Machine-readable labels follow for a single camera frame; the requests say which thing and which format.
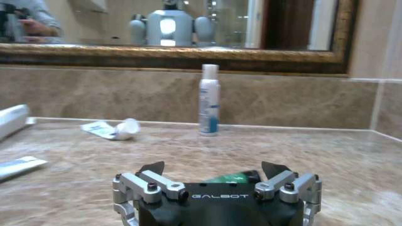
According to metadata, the white flat tube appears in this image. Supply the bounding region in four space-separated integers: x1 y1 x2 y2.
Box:
0 155 48 182

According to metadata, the white blue toothpaste tube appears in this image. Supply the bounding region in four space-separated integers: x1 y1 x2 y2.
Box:
80 118 140 141

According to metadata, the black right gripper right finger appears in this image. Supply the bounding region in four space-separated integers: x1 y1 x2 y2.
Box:
254 161 323 226

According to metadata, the white blue spray bottle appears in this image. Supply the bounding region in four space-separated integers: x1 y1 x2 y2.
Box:
198 64 220 137

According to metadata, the green black tube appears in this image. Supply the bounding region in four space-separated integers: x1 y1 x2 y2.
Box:
202 169 262 185

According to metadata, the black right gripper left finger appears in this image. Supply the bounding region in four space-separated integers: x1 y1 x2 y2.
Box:
112 161 190 226

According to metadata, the white long box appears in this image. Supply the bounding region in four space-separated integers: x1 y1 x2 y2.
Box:
0 104 35 141

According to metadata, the gold framed mirror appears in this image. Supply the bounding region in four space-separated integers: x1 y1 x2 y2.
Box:
0 0 360 75

